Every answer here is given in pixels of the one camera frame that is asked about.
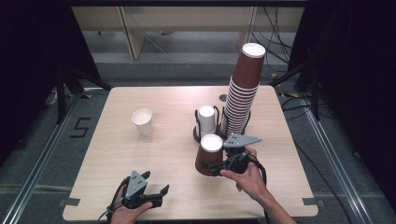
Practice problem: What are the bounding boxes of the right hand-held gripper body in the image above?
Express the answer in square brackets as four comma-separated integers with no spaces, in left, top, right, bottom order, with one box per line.
[211,133,262,177]

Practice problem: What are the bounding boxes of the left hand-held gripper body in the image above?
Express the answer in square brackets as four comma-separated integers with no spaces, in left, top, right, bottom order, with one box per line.
[120,170,163,210]

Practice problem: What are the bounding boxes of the brown paper cup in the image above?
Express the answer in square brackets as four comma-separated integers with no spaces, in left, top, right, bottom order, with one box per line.
[194,133,225,177]

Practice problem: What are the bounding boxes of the black wire cup holder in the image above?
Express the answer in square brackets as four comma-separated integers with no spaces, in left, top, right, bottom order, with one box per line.
[192,105,221,145]
[218,105,252,142]

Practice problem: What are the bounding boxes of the stack of brown cups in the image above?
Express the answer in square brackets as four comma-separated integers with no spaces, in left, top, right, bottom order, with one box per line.
[219,42,267,140]

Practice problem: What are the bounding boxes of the white paper cup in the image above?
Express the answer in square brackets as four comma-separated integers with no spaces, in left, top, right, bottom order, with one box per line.
[130,107,154,137]
[197,105,217,140]

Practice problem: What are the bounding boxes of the person's left hand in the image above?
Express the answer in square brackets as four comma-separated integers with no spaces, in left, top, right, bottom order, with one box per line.
[109,186,154,224]

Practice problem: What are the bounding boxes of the person's right hand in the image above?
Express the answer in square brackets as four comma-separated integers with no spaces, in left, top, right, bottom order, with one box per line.
[219,147,272,203]

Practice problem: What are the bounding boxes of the black tape strip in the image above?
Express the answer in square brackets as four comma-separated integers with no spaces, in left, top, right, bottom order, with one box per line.
[58,197,81,207]
[302,197,326,209]

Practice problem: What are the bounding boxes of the black metal stand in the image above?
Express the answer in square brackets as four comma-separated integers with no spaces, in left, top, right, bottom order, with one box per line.
[269,58,322,121]
[55,64,114,126]

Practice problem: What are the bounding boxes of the beige wooden desk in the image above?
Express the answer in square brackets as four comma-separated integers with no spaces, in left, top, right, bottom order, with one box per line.
[70,6,305,62]

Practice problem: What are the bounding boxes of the dark curtain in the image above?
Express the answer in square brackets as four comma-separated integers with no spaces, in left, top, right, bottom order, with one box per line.
[287,0,396,202]
[0,0,105,164]

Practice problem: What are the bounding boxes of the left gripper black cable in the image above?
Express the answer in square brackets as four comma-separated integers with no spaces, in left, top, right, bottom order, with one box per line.
[97,176,131,224]

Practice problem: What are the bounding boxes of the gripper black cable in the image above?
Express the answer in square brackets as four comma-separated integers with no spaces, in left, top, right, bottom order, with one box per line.
[247,153,273,224]
[97,176,131,224]

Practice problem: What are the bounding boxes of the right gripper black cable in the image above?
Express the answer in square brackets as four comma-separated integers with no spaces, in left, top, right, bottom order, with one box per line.
[247,153,273,224]

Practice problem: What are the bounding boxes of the black floor cables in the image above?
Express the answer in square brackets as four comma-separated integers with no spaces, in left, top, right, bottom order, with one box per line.
[279,93,313,121]

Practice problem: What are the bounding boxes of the aluminium floor rail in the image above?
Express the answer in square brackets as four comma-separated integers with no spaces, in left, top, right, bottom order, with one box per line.
[1,92,82,224]
[299,97,372,224]

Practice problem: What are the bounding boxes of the black floor cable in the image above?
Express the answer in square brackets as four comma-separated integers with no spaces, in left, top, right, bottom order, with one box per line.
[293,139,355,224]

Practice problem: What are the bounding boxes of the bundle of black cables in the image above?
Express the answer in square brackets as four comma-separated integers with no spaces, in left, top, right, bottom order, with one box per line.
[249,6,294,75]

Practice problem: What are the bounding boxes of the white cord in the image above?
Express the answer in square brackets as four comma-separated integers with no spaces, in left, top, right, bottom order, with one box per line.
[46,89,61,106]

